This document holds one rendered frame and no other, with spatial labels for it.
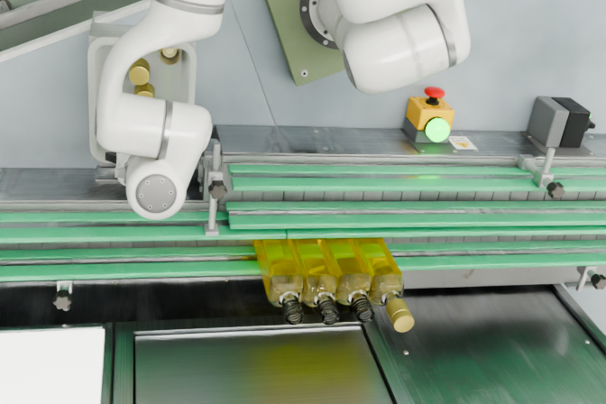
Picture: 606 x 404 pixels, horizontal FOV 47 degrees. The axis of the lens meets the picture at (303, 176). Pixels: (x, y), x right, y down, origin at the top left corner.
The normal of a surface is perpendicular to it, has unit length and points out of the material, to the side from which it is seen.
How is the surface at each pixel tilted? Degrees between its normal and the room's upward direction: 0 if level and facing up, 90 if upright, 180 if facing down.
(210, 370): 90
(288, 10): 3
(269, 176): 90
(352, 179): 90
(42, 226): 90
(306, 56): 3
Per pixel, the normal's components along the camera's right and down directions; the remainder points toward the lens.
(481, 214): 0.11, -0.88
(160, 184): 0.25, 0.18
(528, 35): 0.21, 0.47
